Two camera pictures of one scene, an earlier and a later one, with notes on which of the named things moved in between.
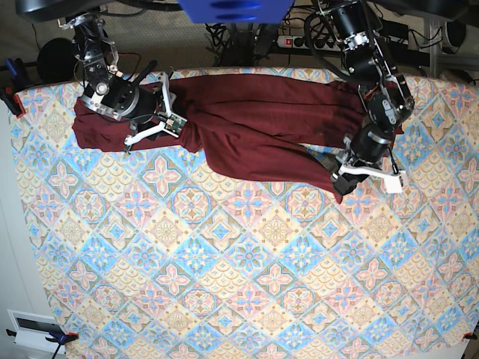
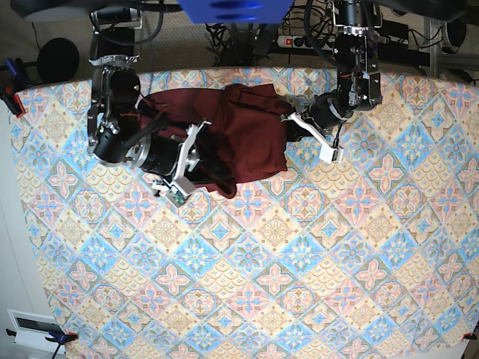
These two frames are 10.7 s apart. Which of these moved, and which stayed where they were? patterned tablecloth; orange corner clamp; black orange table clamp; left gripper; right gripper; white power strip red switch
Moved: right gripper; left gripper
Stayed: orange corner clamp; patterned tablecloth; white power strip red switch; black orange table clamp
